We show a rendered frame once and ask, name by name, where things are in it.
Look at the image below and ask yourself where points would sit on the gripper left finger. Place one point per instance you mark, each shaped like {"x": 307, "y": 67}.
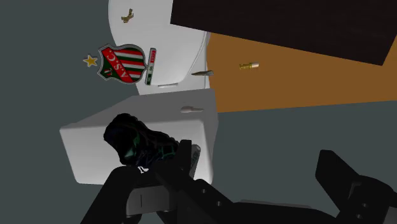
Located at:
{"x": 198, "y": 192}

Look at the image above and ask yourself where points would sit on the red green white strip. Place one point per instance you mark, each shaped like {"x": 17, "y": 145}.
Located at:
{"x": 150, "y": 66}

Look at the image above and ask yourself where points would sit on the black green lumpy shoe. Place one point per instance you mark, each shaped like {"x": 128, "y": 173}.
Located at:
{"x": 136, "y": 139}

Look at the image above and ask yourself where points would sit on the small gold star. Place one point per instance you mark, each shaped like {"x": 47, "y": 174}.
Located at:
{"x": 90, "y": 61}

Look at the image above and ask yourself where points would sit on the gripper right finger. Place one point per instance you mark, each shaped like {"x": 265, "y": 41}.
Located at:
{"x": 344, "y": 176}

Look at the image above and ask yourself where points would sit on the gold white small cylinder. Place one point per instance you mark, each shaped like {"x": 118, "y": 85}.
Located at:
{"x": 249, "y": 65}

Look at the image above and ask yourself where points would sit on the red green white shield emblem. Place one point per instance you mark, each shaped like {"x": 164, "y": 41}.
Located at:
{"x": 122, "y": 63}

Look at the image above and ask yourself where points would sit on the grey remote control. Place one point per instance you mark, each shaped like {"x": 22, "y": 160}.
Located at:
{"x": 195, "y": 158}

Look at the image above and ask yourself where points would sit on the white toilet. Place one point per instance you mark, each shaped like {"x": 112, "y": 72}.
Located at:
{"x": 93, "y": 149}

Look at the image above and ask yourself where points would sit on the brass pointed cartridge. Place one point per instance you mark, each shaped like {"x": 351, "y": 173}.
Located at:
{"x": 202, "y": 73}

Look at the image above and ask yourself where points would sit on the small gold figure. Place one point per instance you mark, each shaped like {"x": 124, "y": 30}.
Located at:
{"x": 127, "y": 16}

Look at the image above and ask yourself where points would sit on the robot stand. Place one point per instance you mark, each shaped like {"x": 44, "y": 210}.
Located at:
{"x": 279, "y": 21}

